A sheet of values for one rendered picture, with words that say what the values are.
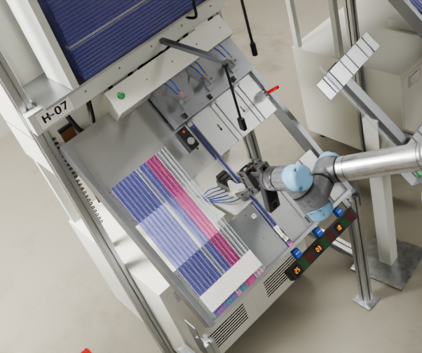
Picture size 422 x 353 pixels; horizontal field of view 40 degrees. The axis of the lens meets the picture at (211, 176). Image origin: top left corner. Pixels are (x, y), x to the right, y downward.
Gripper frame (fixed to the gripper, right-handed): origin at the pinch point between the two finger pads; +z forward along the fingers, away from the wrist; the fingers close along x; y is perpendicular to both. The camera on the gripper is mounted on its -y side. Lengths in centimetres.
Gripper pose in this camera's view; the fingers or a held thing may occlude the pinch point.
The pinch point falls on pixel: (241, 184)
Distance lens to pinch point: 189.6
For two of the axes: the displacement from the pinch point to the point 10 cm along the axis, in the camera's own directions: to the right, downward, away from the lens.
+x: -7.1, 6.0, -3.8
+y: -5.4, -8.0, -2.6
